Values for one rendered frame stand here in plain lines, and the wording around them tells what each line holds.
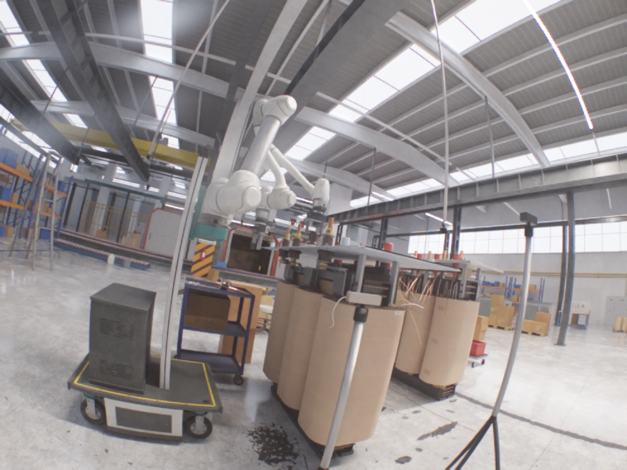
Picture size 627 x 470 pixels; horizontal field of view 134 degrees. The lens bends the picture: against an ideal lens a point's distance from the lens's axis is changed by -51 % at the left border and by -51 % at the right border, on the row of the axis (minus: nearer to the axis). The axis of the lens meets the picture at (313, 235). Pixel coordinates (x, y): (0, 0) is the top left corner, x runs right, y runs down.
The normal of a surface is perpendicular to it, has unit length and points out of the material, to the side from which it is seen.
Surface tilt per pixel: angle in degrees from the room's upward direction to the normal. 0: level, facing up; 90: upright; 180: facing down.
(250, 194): 96
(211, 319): 90
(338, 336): 90
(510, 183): 90
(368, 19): 180
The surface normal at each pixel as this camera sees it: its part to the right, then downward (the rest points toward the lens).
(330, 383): -0.47, -0.20
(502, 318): -0.91, -0.22
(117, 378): 0.47, -0.04
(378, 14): -0.18, 0.98
